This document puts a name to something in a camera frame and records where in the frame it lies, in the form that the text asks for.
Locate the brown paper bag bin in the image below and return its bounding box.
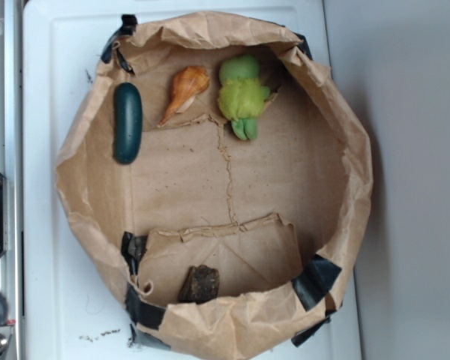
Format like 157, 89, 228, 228
55, 11, 373, 359

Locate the dark brown rock chunk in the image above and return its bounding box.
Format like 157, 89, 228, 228
178, 265, 220, 304

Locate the dark green oblong object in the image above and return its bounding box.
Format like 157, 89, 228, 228
114, 82, 143, 164

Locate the orange conch shell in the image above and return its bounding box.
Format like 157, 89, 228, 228
157, 65, 210, 128

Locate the green plush toy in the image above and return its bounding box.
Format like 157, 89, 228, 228
217, 54, 271, 141

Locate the aluminium frame rail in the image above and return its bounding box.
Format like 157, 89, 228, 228
0, 1, 26, 359

